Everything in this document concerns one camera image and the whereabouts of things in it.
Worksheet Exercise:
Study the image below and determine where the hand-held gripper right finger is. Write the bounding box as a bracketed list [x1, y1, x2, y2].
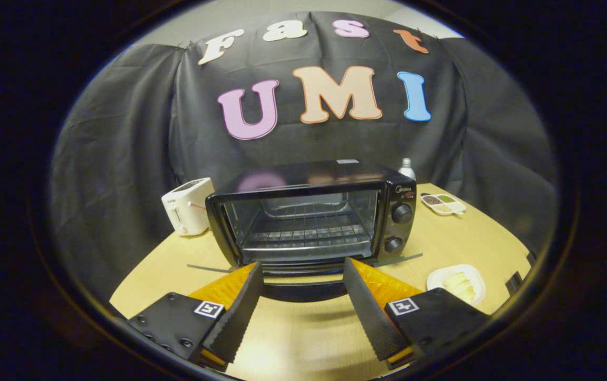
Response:
[343, 258, 492, 371]

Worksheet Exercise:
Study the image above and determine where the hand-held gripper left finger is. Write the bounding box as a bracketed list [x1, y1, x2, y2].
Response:
[126, 262, 265, 371]

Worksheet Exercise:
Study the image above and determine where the black toaster oven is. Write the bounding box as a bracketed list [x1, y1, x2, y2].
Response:
[187, 160, 424, 303]

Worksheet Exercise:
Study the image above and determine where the ridged bread roll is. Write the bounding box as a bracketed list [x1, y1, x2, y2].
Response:
[443, 272, 476, 303]

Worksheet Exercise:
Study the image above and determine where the white toaster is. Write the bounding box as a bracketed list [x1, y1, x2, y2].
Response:
[161, 177, 215, 237]

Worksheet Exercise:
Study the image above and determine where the white plate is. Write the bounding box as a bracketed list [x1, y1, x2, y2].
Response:
[426, 265, 486, 307]

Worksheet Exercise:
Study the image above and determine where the white condiment tray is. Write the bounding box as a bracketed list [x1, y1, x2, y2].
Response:
[421, 193, 467, 216]

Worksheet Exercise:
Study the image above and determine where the black backdrop cloth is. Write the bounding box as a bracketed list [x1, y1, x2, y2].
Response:
[49, 11, 558, 305]

